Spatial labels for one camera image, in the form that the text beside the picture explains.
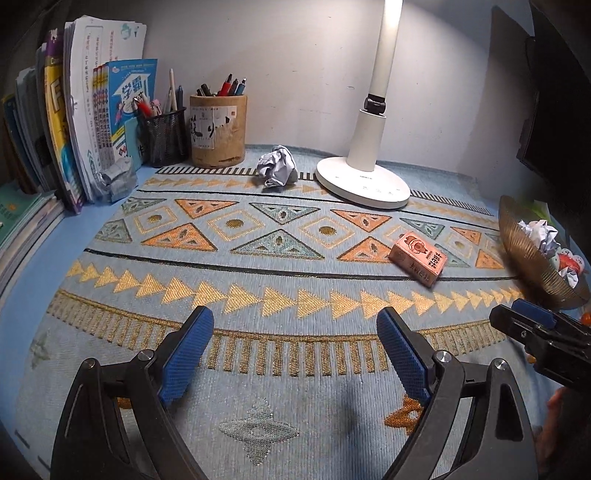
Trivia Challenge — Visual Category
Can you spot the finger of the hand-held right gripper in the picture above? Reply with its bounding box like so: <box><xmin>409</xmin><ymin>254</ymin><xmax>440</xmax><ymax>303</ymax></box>
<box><xmin>489</xmin><ymin>307</ymin><xmax>555</xmax><ymax>352</ymax></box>
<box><xmin>512</xmin><ymin>298</ymin><xmax>557</xmax><ymax>328</ymax></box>

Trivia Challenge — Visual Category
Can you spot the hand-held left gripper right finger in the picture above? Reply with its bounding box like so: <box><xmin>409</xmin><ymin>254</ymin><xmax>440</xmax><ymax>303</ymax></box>
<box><xmin>376</xmin><ymin>308</ymin><xmax>540</xmax><ymax>480</ymax></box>

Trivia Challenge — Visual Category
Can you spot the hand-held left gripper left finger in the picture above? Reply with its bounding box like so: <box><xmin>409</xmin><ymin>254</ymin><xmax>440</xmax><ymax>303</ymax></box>
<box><xmin>50</xmin><ymin>305</ymin><xmax>215</xmax><ymax>480</ymax></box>

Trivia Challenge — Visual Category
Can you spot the crumpled white paper ball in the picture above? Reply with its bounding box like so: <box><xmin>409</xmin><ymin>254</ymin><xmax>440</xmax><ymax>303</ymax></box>
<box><xmin>517</xmin><ymin>219</ymin><xmax>561</xmax><ymax>257</ymax></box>
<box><xmin>256</xmin><ymin>145</ymin><xmax>299</xmax><ymax>189</ymax></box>

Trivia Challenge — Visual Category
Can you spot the pink small carton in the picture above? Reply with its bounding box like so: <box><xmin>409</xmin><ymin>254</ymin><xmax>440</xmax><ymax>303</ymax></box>
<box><xmin>388</xmin><ymin>231</ymin><xmax>448</xmax><ymax>288</ymax></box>

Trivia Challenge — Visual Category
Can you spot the patterned woven mat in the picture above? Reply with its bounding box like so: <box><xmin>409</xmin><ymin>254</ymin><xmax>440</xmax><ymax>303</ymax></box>
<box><xmin>14</xmin><ymin>145</ymin><xmax>555</xmax><ymax>480</ymax></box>

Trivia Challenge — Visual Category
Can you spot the blue table cover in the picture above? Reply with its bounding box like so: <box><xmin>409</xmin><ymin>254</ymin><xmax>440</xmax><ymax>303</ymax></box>
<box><xmin>0</xmin><ymin>164</ymin><xmax>160</xmax><ymax>333</ymax></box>

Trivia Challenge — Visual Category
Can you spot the crumpled grey paper ball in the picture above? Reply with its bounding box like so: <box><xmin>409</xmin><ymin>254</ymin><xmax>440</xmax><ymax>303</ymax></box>
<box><xmin>92</xmin><ymin>159</ymin><xmax>139</xmax><ymax>204</ymax></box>

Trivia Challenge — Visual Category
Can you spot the stack of flat books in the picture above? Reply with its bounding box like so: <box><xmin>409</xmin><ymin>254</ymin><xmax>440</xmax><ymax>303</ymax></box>
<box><xmin>0</xmin><ymin>182</ymin><xmax>65</xmax><ymax>296</ymax></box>

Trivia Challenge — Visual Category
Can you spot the black mesh pen holder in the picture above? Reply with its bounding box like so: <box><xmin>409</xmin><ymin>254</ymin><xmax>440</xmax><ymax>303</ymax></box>
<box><xmin>137</xmin><ymin>107</ymin><xmax>190</xmax><ymax>168</ymax></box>

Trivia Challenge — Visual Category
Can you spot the bamboo pen holder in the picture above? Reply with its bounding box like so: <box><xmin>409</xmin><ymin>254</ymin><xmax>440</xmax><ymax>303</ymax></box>
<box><xmin>189</xmin><ymin>93</ymin><xmax>247</xmax><ymax>169</ymax></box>

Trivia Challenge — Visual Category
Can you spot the black flat screen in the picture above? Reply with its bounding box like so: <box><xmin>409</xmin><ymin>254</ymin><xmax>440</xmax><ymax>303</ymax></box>
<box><xmin>517</xmin><ymin>0</ymin><xmax>591</xmax><ymax>185</ymax></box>

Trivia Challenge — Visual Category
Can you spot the white desk lamp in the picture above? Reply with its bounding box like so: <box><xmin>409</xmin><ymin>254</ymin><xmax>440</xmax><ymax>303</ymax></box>
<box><xmin>315</xmin><ymin>0</ymin><xmax>411</xmax><ymax>209</ymax></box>

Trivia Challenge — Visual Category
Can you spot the bunch of mixed pens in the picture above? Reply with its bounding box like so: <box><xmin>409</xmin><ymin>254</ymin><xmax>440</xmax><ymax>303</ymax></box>
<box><xmin>131</xmin><ymin>68</ymin><xmax>185</xmax><ymax>118</ymax></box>

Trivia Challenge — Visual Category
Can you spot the bunch of dark pens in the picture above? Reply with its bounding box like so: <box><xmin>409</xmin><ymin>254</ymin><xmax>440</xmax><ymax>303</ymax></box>
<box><xmin>196</xmin><ymin>74</ymin><xmax>247</xmax><ymax>97</ymax></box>

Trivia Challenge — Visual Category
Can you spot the row of upright books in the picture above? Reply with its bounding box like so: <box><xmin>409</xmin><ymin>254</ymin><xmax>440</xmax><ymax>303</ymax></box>
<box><xmin>0</xmin><ymin>16</ymin><xmax>158</xmax><ymax>215</ymax></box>

